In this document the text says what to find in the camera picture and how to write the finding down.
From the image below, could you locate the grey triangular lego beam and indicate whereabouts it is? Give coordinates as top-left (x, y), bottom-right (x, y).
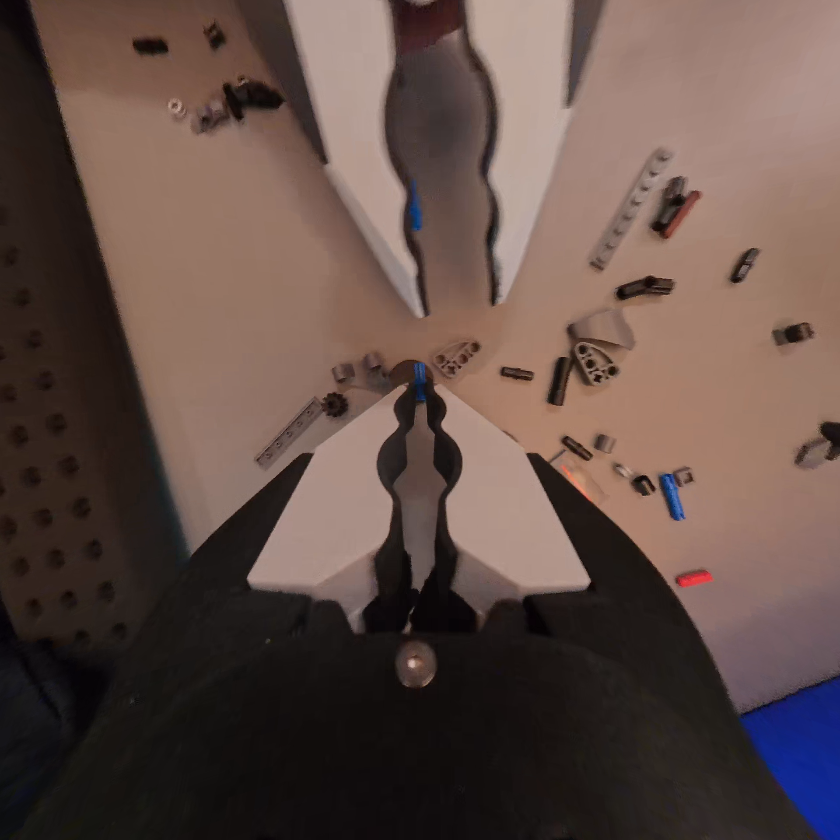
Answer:
top-left (571, 340), bottom-right (622, 389)
top-left (431, 337), bottom-right (483, 380)

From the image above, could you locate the long grey lego plate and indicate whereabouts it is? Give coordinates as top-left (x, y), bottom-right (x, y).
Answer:
top-left (588, 147), bottom-right (676, 272)

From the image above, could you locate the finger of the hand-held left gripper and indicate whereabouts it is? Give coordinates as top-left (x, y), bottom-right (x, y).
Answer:
top-left (282, 0), bottom-right (430, 320)
top-left (458, 0), bottom-right (577, 307)

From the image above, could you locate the black lego axle connector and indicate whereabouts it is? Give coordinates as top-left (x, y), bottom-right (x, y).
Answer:
top-left (650, 175), bottom-right (689, 232)

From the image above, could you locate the short grey lego plate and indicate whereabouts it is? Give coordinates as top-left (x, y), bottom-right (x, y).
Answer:
top-left (255, 396), bottom-right (326, 471)

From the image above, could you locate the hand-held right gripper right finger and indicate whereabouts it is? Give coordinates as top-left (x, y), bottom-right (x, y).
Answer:
top-left (413, 385), bottom-right (592, 633)

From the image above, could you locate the reddish brown lego piece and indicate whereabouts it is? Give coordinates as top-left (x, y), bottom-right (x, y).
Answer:
top-left (663, 190), bottom-right (702, 239)

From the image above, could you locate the clear lego piece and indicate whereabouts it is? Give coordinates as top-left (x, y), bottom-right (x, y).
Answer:
top-left (550, 452), bottom-right (609, 504)

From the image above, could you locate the grey lego pin connector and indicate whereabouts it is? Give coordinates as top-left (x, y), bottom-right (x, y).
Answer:
top-left (191, 98), bottom-right (231, 136)

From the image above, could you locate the black angled lego connector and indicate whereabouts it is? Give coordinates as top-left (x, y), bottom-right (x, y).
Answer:
top-left (615, 275), bottom-right (676, 301)

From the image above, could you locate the grey curved lego panel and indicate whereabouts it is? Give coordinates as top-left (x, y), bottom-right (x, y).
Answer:
top-left (567, 308), bottom-right (638, 353)

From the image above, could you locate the black lego wedge piece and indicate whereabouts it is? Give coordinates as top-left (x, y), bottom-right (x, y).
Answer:
top-left (221, 75), bottom-right (287, 123)

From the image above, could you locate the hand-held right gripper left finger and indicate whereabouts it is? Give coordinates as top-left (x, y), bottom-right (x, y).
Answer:
top-left (248, 385), bottom-right (416, 633)

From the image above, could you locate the blue mat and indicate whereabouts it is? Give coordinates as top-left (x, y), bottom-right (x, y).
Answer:
top-left (739, 675), bottom-right (840, 840)

